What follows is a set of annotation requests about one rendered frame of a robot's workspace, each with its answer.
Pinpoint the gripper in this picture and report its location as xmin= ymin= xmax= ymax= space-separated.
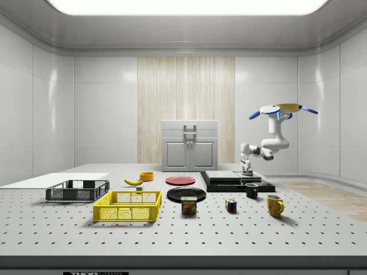
xmin=240 ymin=160 xmax=254 ymax=176

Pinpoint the black mug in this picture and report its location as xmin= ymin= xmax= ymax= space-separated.
xmin=244 ymin=183 xmax=259 ymax=199

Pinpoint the yellow mug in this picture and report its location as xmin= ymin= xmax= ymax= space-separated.
xmin=266 ymin=194 xmax=286 ymax=217

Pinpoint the white cabinet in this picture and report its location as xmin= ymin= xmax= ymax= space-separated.
xmin=161 ymin=119 xmax=219 ymax=172

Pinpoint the red plate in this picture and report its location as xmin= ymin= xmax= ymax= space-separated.
xmin=165 ymin=175 xmax=196 ymax=186

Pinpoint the flat-sided can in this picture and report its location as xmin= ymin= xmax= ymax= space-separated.
xmin=181 ymin=196 xmax=198 ymax=215

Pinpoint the drone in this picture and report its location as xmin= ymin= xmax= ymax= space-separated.
xmin=248 ymin=102 xmax=319 ymax=120

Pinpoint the black plate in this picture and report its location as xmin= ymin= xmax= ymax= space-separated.
xmin=166 ymin=187 xmax=207 ymax=203

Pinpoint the banana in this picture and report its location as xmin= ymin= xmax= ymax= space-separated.
xmin=123 ymin=178 xmax=146 ymax=187

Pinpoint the yellow basket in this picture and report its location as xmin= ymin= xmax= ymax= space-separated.
xmin=92 ymin=190 xmax=163 ymax=223

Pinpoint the dark grey basket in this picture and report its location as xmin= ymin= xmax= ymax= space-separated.
xmin=45 ymin=179 xmax=111 ymax=204

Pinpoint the white board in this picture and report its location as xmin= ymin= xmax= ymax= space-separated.
xmin=0 ymin=172 xmax=111 ymax=189

